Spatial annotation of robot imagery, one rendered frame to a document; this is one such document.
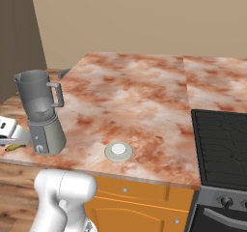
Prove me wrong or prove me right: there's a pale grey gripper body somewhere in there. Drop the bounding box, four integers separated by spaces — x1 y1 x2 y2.
0 125 33 147

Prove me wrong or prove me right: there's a yellow banana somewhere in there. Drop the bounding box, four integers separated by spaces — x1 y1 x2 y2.
4 143 28 153

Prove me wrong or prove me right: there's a grey blender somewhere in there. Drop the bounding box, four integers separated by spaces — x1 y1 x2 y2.
13 69 68 156

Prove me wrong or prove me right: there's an orange drawer front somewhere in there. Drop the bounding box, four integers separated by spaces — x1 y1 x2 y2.
94 175 196 213

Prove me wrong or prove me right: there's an orange cupboard door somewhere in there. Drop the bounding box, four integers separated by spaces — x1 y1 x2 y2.
84 196 191 232

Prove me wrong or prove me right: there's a black stove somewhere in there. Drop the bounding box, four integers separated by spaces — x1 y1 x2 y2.
185 108 247 232

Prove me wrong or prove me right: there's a grey oven door handle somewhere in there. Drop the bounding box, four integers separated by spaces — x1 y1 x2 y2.
203 207 247 228

